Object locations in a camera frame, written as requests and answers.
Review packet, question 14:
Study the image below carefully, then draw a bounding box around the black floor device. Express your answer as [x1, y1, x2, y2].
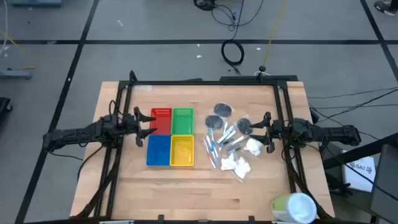
[193, 0, 218, 12]

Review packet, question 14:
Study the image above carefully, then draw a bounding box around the thin black floor cable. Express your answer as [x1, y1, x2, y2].
[310, 89, 398, 124]
[307, 87, 398, 100]
[211, 0, 265, 32]

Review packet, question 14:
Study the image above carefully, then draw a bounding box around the blue plastic basket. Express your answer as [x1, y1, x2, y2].
[146, 134, 172, 167]

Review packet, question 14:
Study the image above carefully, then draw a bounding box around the thick black coiled cable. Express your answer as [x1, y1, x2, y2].
[220, 0, 246, 75]

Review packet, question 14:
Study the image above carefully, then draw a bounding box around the white cardboard box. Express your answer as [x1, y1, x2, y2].
[341, 150, 377, 194]

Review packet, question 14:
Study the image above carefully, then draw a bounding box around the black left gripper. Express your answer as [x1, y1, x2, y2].
[116, 106, 158, 147]

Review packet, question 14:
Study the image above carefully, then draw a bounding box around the clear tape piece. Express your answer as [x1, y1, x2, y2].
[133, 84, 154, 93]

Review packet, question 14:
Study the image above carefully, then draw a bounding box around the person's shoe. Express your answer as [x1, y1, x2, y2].
[374, 0, 398, 17]

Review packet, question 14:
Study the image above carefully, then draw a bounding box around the red toothbrush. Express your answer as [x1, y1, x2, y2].
[201, 139, 218, 170]

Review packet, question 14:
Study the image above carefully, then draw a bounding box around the red plastic basket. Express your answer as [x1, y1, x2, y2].
[149, 107, 173, 136]

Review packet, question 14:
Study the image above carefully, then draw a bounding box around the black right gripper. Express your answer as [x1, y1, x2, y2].
[248, 111, 293, 154]

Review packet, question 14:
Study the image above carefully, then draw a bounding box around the yellow hanging cable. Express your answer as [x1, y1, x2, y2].
[262, 0, 289, 68]

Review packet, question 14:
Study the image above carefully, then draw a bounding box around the dark grey panel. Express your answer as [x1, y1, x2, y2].
[369, 144, 398, 224]

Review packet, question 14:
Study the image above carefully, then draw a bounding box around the grey floor base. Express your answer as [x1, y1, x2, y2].
[0, 69, 34, 80]

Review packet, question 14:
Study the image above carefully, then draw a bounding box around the black metal bar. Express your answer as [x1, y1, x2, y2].
[322, 132, 398, 171]

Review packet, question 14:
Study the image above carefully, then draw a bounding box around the white-lidded green wipes canister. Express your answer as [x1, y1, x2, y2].
[269, 192, 318, 224]

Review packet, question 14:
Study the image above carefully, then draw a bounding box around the green plastic basket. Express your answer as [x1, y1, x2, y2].
[171, 107, 195, 136]

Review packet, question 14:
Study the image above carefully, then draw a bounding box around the yellow plastic basket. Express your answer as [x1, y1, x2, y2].
[169, 134, 195, 167]

